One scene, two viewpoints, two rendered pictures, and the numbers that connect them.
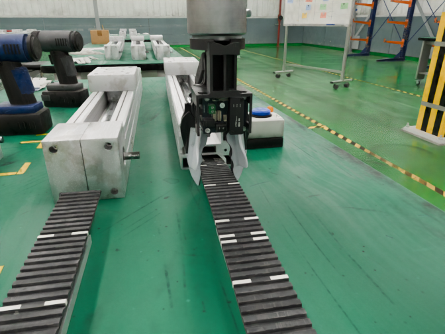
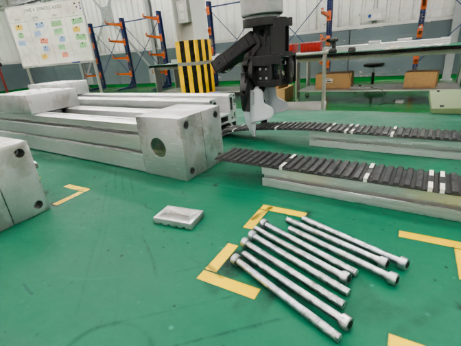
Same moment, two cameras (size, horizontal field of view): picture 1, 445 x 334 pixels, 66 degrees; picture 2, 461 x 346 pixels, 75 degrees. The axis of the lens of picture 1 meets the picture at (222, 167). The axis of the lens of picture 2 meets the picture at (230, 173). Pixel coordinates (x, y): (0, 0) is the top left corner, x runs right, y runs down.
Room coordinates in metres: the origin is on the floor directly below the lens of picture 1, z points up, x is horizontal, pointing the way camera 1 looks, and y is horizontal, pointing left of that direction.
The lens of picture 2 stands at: (0.10, 0.49, 0.96)
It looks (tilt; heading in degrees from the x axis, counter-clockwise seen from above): 22 degrees down; 315
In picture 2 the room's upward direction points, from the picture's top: 5 degrees counter-clockwise
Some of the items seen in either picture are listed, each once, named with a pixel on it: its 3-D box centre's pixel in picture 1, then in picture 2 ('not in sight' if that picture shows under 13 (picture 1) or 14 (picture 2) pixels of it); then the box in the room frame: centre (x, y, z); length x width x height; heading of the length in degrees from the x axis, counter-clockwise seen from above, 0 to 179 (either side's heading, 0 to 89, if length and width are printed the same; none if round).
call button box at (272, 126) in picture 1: (256, 128); not in sight; (0.71, -0.07, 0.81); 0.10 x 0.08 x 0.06; 100
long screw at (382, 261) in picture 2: not in sight; (330, 238); (0.20, 0.26, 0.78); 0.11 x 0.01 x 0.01; 173
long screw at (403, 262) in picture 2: not in sight; (348, 238); (0.19, 0.25, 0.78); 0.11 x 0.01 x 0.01; 171
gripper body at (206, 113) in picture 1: (218, 86); (267, 54); (0.46, 0.01, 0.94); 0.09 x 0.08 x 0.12; 11
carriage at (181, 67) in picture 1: (180, 69); (60, 93); (1.21, 0.14, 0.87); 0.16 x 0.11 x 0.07; 10
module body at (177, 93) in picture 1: (187, 99); (110, 110); (0.96, 0.10, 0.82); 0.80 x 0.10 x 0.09; 10
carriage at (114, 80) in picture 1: (116, 83); (38, 106); (0.93, 0.28, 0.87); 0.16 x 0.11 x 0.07; 10
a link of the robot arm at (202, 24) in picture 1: (219, 20); (262, 5); (0.47, 0.00, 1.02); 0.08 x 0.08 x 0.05
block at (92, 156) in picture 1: (98, 159); (187, 137); (0.49, 0.19, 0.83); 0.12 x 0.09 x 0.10; 100
